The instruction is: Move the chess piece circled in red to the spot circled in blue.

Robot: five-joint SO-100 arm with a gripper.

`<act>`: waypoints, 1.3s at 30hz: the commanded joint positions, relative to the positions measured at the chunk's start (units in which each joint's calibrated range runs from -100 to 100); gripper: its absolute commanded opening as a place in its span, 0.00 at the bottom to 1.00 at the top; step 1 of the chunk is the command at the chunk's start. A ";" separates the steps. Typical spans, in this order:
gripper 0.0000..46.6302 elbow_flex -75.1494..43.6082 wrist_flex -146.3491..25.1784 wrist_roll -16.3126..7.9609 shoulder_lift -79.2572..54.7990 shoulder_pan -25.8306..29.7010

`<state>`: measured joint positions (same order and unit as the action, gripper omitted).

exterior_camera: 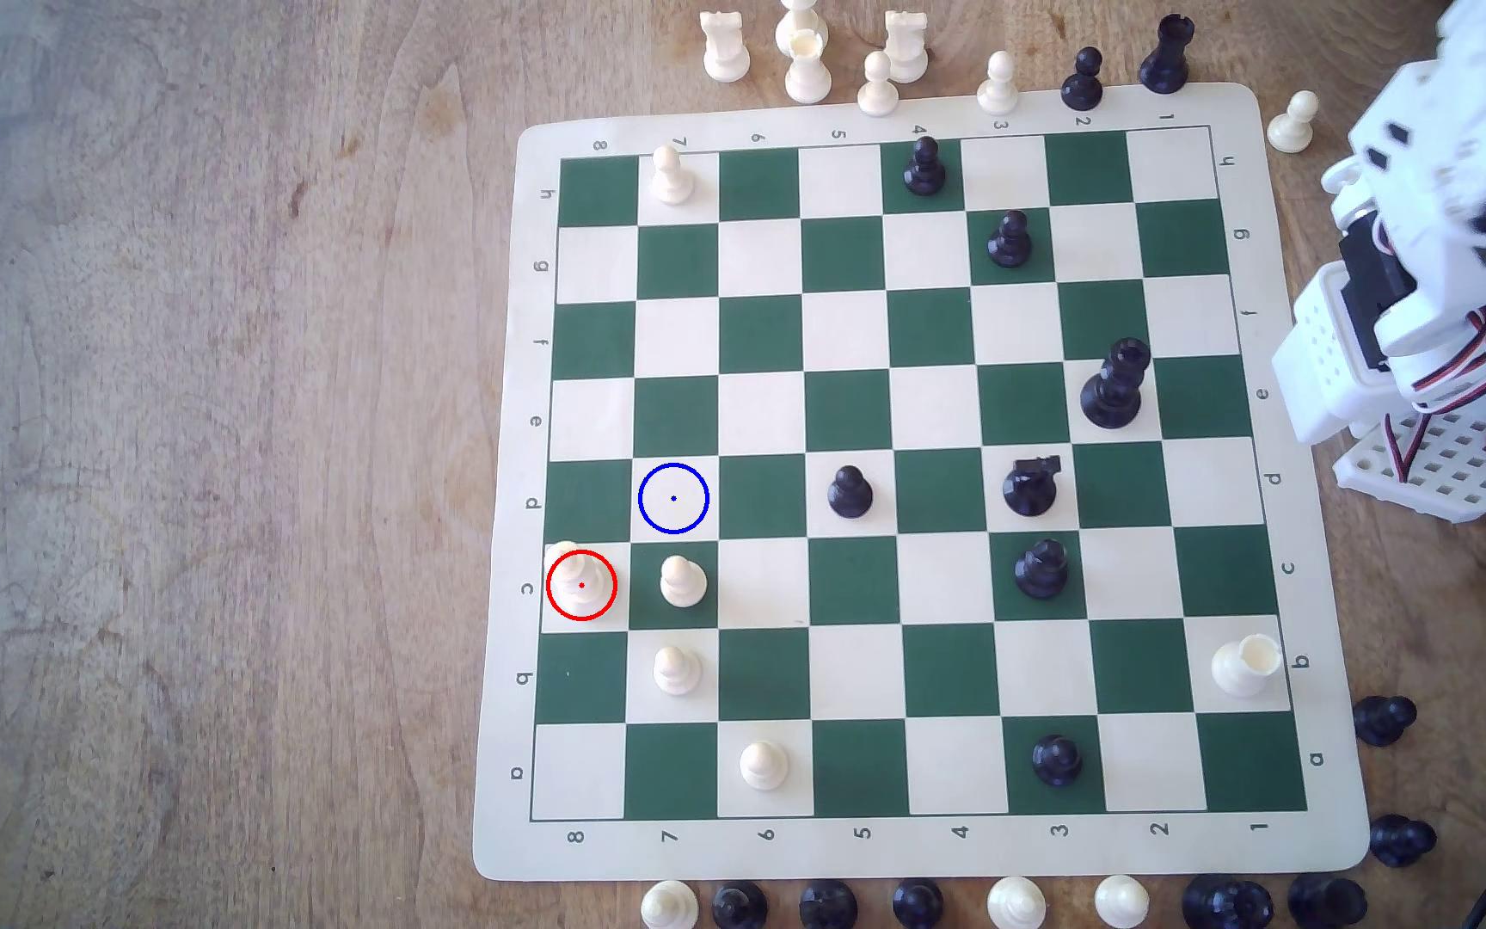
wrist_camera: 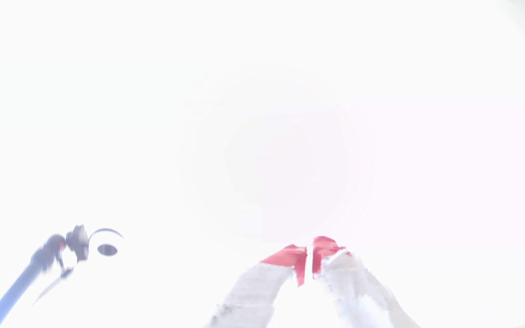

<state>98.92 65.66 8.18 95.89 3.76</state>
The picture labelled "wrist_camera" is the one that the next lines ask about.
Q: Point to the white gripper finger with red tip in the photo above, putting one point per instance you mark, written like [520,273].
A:
[262,291]
[353,296]

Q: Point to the white round webcam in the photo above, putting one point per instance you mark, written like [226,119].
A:
[105,243]

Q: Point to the black camera mount joint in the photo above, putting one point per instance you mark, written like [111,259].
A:
[78,241]

